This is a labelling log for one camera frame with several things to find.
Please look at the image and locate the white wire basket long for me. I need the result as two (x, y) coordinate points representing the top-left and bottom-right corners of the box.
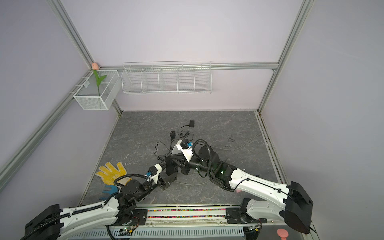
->
(122, 61), (213, 95)

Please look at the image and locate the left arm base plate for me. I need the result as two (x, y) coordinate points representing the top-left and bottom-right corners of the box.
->
(111, 209), (148, 226)

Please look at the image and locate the black power adapter plug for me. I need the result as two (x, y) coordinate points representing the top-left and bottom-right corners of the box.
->
(170, 131), (176, 140)

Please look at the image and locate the yellow work glove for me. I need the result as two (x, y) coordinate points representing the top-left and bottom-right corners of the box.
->
(95, 162), (127, 186)

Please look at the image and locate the black power brick far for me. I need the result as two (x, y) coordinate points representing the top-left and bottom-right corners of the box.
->
(189, 120), (195, 128)

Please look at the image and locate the artificial tulip flower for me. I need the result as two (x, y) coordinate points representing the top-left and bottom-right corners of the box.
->
(92, 63), (107, 97)

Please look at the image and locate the grey ethernet cable far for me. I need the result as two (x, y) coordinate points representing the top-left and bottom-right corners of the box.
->
(209, 132), (262, 151)

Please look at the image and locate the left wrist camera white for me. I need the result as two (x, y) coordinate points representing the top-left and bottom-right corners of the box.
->
(145, 164), (163, 185)

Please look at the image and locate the black network switch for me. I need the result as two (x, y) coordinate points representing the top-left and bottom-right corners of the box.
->
(166, 156), (179, 176)

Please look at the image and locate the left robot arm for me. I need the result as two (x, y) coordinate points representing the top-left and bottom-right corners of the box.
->
(23, 170), (178, 240)

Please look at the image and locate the blue yellow toy rake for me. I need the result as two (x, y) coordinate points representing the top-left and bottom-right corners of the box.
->
(100, 185), (119, 201)

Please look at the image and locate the white mesh basket small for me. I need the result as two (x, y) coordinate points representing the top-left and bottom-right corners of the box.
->
(74, 70), (122, 111)

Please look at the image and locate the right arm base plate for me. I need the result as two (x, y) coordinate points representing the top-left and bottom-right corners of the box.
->
(225, 208), (268, 225)

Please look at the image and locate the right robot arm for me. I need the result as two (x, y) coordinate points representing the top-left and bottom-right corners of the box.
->
(172, 140), (314, 234)

